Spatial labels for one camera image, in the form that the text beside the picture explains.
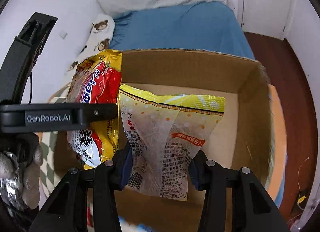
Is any open cardboard milk box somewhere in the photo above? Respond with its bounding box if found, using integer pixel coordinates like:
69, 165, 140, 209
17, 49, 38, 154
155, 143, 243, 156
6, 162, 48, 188
53, 48, 276, 232

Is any wall outlet left wall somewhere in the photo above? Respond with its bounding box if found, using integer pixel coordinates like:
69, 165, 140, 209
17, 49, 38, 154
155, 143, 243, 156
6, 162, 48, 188
60, 31, 68, 39

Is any white charging cable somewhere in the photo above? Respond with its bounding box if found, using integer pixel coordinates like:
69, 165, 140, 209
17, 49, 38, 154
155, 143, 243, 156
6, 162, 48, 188
295, 156, 311, 211

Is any yellow instant noodle packet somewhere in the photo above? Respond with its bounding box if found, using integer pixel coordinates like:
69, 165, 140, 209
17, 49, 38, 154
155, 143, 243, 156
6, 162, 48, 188
66, 49, 122, 170

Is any clear yellow pastry packet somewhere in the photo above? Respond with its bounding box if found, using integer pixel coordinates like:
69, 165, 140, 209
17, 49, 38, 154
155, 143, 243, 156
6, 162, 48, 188
119, 84, 225, 201

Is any blue bed sheet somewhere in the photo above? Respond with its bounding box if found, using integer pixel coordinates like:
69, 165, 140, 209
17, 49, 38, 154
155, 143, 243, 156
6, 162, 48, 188
110, 2, 254, 59

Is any white door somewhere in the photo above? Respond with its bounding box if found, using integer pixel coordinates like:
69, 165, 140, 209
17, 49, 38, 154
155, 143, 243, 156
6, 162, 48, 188
238, 0, 293, 40

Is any green white checkered mat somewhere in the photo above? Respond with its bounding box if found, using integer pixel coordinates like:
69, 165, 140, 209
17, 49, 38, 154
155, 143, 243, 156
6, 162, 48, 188
37, 81, 96, 232

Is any left hand in grey glove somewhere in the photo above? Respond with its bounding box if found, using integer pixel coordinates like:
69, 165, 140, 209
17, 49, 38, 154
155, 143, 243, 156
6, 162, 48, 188
1, 133, 43, 211

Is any white bear print pillow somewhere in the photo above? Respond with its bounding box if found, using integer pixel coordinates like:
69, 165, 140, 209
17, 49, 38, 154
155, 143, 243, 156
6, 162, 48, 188
67, 14, 115, 72

